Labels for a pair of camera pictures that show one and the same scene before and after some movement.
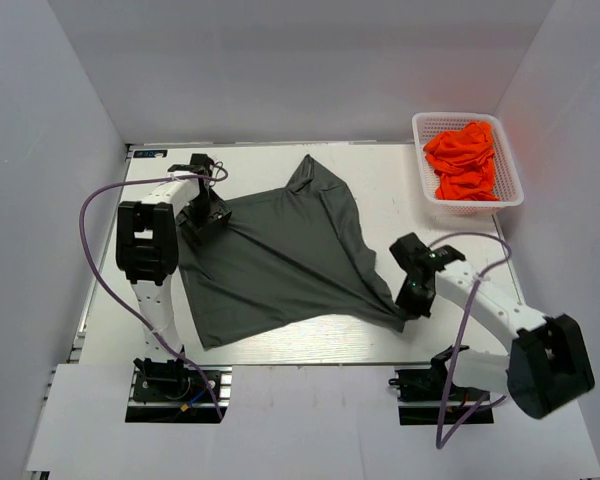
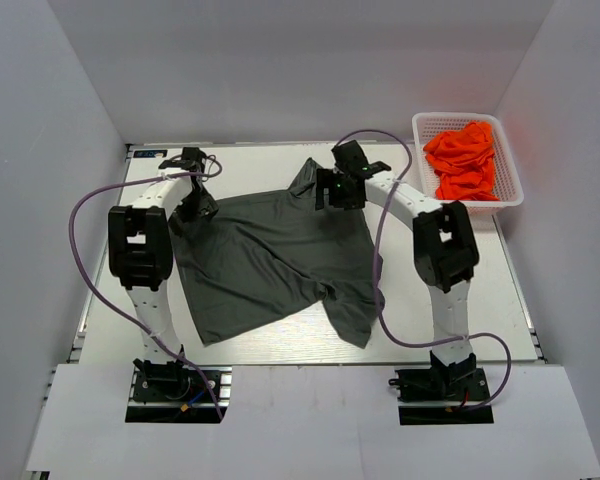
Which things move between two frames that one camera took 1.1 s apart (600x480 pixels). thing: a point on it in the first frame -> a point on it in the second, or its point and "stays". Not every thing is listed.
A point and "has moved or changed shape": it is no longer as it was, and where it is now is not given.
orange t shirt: x=464 y=160 stays
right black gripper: x=415 y=298 -> x=337 y=195
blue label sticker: x=150 y=153 stays
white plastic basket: x=464 y=165 stays
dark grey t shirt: x=287 y=258 has moved or changed shape
